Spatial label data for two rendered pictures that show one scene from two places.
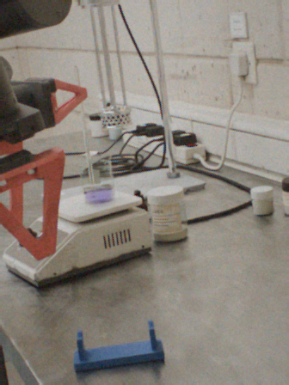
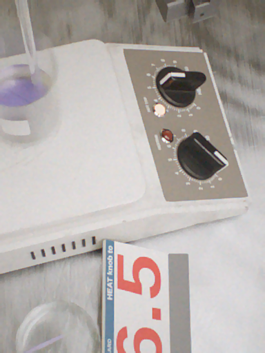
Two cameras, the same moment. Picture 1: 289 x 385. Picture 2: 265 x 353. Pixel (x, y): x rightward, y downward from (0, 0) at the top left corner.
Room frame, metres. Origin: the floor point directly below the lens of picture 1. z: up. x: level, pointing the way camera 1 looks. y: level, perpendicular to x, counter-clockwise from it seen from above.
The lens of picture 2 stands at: (1.40, 0.19, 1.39)
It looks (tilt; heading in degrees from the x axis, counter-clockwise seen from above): 71 degrees down; 192
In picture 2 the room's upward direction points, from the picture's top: 3 degrees clockwise
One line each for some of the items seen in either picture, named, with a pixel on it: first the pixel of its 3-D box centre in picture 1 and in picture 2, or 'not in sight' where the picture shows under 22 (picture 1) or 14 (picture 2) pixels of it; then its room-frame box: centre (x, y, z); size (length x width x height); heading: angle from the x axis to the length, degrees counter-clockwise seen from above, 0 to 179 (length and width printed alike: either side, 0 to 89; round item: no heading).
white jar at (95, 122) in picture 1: (101, 125); not in sight; (2.33, 0.10, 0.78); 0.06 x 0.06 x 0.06
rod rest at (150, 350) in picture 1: (117, 344); not in sight; (0.82, 0.05, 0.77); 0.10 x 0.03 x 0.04; 92
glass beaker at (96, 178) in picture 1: (98, 180); (16, 85); (1.18, 0.07, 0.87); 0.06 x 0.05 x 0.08; 40
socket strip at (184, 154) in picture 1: (161, 143); not in sight; (1.96, -0.06, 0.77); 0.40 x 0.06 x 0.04; 21
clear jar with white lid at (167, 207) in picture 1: (168, 214); not in sight; (1.24, -0.03, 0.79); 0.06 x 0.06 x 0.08
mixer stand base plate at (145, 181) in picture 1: (120, 190); not in sight; (1.58, 0.05, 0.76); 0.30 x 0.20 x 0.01; 111
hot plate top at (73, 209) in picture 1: (92, 204); (38, 137); (1.20, 0.08, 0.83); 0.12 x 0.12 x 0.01; 30
